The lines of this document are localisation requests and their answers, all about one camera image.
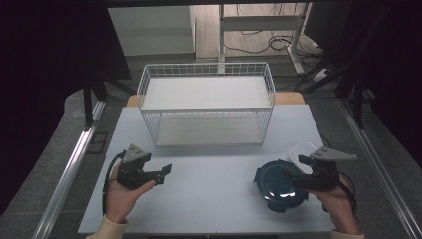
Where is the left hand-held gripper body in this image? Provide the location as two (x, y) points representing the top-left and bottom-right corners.
(116, 143), (157, 191)

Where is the person's right hand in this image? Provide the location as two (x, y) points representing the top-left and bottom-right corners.
(306, 174), (362, 235)

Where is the person's left hand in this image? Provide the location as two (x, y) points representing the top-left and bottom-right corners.
(105, 163), (157, 224)

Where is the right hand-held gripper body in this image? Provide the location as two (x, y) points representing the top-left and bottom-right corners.
(298, 146), (359, 192)

